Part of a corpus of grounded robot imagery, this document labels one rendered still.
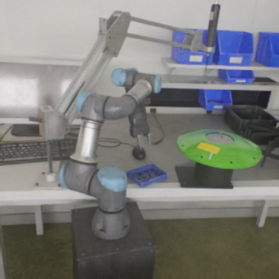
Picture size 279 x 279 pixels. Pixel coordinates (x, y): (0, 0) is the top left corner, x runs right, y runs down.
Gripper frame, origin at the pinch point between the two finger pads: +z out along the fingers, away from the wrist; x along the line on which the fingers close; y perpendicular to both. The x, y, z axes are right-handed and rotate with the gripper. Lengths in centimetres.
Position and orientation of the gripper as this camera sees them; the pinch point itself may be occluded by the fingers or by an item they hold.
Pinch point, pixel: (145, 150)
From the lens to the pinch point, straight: 123.5
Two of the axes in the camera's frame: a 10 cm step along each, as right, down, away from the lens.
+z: 1.5, 9.9, 0.2
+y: -4.4, 0.5, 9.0
